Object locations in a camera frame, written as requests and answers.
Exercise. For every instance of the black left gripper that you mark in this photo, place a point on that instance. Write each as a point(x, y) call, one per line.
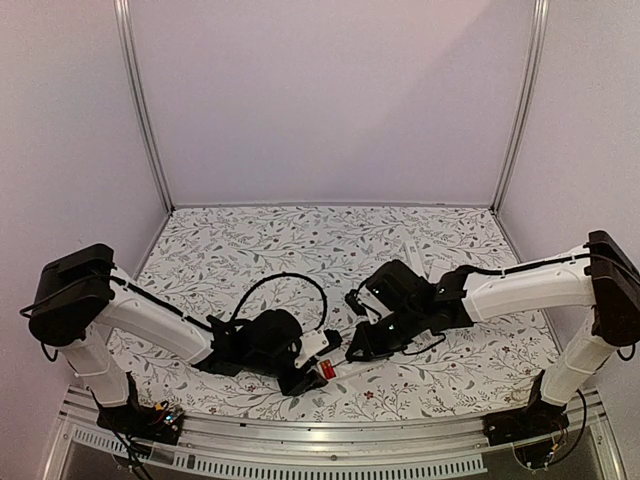
point(303, 383)

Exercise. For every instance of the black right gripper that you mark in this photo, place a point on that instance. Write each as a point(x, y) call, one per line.
point(363, 340)

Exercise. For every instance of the white remote control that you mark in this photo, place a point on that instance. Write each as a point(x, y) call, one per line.
point(354, 369)

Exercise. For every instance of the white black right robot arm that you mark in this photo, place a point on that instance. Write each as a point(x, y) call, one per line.
point(596, 275)

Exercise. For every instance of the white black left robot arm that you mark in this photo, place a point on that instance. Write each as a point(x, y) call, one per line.
point(83, 289)

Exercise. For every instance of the white plastic strip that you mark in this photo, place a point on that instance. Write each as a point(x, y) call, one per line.
point(414, 259)

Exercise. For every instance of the floral patterned table mat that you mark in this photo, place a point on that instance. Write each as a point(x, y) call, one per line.
point(246, 260)

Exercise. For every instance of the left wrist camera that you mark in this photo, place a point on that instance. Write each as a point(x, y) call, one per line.
point(315, 344)

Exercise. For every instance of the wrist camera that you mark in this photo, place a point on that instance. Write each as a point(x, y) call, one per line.
point(359, 307)
point(315, 344)

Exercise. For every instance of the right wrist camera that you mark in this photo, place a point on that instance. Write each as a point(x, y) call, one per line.
point(359, 307)

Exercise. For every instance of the aluminium front rail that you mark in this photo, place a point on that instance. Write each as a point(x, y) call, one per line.
point(218, 447)

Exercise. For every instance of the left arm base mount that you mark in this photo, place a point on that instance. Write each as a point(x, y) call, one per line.
point(163, 425)

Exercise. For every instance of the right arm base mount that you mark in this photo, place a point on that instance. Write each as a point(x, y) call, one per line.
point(535, 432)

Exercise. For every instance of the right aluminium frame post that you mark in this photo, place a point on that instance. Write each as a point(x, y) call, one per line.
point(532, 66)

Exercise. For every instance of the aluminium frame post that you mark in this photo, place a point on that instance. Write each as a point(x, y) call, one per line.
point(125, 29)
point(532, 66)

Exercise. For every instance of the left aluminium frame post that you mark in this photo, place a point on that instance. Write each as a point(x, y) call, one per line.
point(125, 29)

